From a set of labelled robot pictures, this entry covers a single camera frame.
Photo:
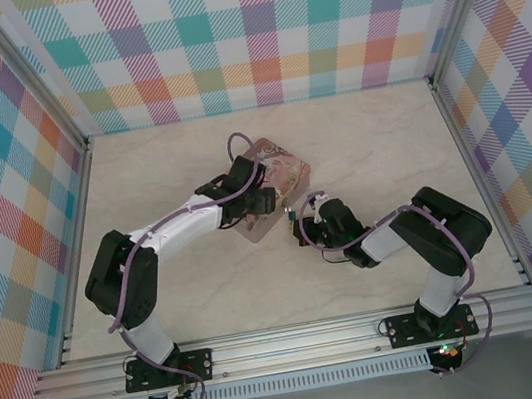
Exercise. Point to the small padlock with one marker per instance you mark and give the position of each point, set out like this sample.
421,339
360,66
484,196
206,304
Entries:
290,214

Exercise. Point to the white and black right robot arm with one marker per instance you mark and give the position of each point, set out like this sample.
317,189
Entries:
443,293

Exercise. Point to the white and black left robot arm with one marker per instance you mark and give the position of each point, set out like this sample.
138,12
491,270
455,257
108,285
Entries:
151,339

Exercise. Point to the long aluminium frame rail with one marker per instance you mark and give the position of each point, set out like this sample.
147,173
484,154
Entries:
294,347

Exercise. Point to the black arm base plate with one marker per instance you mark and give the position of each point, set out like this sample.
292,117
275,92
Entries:
403,332
196,365

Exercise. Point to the short aluminium frame rail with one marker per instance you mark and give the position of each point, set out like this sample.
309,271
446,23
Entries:
77,249
480,186

